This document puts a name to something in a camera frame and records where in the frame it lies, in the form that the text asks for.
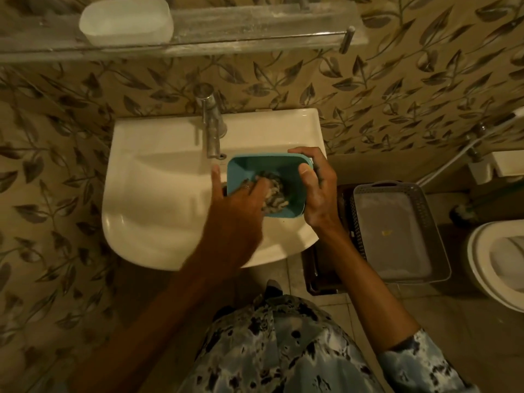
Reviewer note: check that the person's right hand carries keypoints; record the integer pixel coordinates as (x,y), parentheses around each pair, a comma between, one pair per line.
(323,200)

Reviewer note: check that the person's left hand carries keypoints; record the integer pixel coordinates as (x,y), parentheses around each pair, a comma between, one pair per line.
(233,229)

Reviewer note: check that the person's left little finger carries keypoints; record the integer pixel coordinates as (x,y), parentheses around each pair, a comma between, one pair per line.
(217,180)

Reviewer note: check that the person's right thumb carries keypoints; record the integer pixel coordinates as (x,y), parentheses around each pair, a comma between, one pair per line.
(308,180)

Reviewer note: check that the grey scrubbing cloth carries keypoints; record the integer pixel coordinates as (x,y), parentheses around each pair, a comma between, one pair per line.
(278,192)

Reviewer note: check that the teal plastic container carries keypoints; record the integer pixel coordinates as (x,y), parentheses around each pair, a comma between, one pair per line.
(249,165)

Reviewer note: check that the person's left forearm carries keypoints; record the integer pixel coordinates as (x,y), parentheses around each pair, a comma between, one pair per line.
(163,323)

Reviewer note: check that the person's right forearm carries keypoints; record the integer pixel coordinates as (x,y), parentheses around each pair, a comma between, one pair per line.
(364,290)

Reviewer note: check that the white ceramic wash basin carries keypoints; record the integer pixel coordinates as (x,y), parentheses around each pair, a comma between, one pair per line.
(163,192)

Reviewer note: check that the chrome faucet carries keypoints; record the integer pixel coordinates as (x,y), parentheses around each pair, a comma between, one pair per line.
(211,118)

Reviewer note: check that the dark brown plastic basket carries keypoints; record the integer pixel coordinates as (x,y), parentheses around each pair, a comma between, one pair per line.
(327,261)

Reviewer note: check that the grey plastic basket tray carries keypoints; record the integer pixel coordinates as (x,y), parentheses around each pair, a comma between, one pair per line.
(393,233)

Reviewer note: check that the dark toilet brush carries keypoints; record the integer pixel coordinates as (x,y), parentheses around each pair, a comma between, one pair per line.
(462,214)

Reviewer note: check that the blue patterned garment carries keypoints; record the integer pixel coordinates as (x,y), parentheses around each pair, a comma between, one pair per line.
(286,347)

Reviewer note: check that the white plastic soap box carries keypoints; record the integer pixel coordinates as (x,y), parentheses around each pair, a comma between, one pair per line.
(127,20)

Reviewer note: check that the white toilet bowl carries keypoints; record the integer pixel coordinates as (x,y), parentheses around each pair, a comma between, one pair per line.
(487,261)

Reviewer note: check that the white toilet cistern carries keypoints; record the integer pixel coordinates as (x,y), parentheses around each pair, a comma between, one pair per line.
(507,163)

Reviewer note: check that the glass wall shelf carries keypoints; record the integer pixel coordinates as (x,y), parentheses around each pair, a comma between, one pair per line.
(254,32)

